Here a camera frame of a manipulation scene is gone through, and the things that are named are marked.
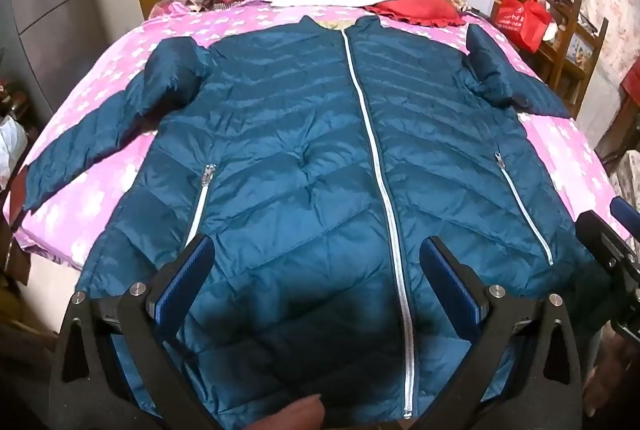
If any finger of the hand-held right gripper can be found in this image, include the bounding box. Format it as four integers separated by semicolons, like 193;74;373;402
575;210;640;285
610;197;640;235

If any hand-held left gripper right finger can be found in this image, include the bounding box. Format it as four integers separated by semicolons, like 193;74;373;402
410;236;583;430

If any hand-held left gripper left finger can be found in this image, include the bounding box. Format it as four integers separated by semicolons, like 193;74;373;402
50;234;216;430

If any teal puffer jacket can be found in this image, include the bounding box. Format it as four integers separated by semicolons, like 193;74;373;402
22;14;608;426

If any person's left hand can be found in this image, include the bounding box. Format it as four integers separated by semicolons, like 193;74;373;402
247;394;327;430

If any pink floral bed sheet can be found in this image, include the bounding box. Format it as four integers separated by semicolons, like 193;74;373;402
2;0;621;271

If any wooden chair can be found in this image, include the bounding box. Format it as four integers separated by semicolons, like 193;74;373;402
492;0;611;121

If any red shopping bag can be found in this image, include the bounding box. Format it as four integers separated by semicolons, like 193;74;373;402
492;0;553;53

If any white plastic bag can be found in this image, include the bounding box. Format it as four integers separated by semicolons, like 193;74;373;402
0;115;28;181

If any red ruffled cushion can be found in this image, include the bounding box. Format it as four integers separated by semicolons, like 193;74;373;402
372;0;466;28

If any grey wardrobe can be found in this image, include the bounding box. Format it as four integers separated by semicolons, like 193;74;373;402
0;0;151;121

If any brown bed corner post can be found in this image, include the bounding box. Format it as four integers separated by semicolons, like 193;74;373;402
7;167;28;231

